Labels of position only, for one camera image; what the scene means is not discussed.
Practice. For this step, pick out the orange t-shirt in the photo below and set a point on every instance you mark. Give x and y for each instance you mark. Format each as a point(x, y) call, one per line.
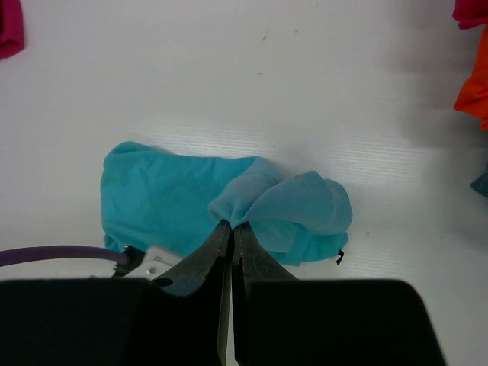
point(472, 97)

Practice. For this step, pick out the folded magenta t-shirt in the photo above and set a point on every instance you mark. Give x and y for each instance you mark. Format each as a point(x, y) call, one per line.
point(12, 28)

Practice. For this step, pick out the turquoise t-shirt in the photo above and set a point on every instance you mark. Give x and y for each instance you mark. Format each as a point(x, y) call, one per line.
point(150, 197)

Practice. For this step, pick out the magenta t-shirt in pile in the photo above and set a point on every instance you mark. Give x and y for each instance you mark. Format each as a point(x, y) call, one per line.
point(470, 13)

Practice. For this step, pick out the slate blue t-shirt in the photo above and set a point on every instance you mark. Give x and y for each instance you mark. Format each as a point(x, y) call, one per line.
point(480, 185)

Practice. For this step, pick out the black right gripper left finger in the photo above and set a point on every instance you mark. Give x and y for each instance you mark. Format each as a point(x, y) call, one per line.
point(197, 293)

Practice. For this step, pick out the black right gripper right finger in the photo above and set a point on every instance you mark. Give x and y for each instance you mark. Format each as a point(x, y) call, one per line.
point(250, 264)

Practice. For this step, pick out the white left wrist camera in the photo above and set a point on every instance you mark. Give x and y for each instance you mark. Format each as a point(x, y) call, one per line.
point(149, 265)

